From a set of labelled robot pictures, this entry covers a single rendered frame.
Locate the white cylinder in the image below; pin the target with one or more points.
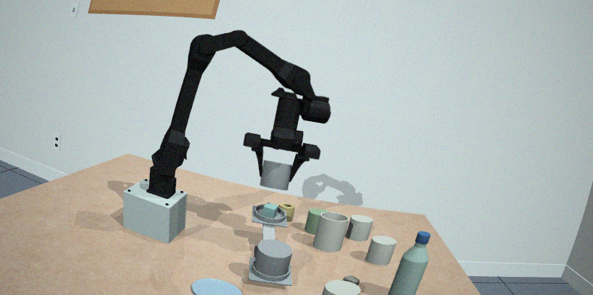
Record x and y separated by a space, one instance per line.
338 287

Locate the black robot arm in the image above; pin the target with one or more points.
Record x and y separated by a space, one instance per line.
175 145

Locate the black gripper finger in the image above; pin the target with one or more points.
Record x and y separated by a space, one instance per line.
298 161
260 159

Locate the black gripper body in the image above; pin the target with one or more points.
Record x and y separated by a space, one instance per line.
254 141

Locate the grey balance beam with round pans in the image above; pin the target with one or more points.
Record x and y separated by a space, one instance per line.
269 224

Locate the light blue round disc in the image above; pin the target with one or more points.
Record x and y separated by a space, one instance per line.
210 286

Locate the small grey pebble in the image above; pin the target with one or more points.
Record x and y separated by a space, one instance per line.
351 279

